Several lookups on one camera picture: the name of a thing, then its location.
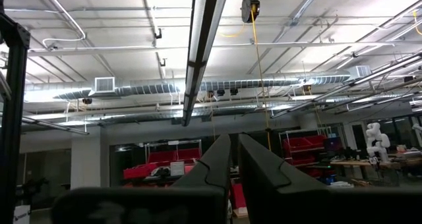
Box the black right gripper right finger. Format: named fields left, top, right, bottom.
left=237, top=133, right=330, bottom=224

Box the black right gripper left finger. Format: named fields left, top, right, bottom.
left=171, top=133, right=232, bottom=202

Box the shelf with red bins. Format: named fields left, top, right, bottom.
left=123, top=139, right=203, bottom=187
left=278, top=127, right=332, bottom=179

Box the white paper sign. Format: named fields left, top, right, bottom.
left=169, top=161, right=185, bottom=177

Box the wooden work table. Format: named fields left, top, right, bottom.
left=329, top=154, right=422, bottom=173

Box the white building pillar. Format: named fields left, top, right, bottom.
left=70, top=131, right=102, bottom=189

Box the long ceiling light fixture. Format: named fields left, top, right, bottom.
left=181, top=0, right=231, bottom=127

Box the slanted ceiling light strip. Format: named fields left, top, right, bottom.
left=270, top=51, right=422, bottom=119

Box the silver ceiling air duct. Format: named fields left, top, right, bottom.
left=24, top=69, right=352, bottom=101

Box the yellow hanging cord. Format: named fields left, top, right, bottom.
left=249, top=5, right=273, bottom=152

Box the white square duct vent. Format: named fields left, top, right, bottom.
left=94, top=76, right=116, bottom=94

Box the black ceiling cable reel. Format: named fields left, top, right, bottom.
left=241, top=0, right=261, bottom=24

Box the black aluminium rig frame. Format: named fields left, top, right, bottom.
left=0, top=0, right=31, bottom=224

